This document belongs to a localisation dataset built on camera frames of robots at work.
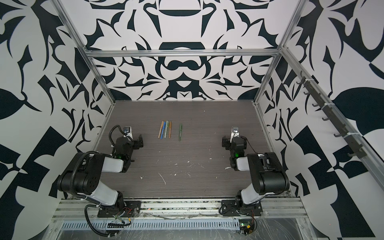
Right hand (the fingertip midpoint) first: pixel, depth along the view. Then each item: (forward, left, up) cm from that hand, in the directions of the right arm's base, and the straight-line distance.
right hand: (234, 135), depth 94 cm
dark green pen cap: (+10, +34, -5) cm, 36 cm away
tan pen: (+12, +47, -4) cm, 49 cm away
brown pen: (+9, +42, -5) cm, 43 cm away
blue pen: (+8, +46, -3) cm, 47 cm away
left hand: (+1, +63, +3) cm, 63 cm away
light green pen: (+12, +44, -4) cm, 45 cm away
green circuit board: (-45, +1, -7) cm, 46 cm away
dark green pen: (+4, +35, -6) cm, 35 cm away
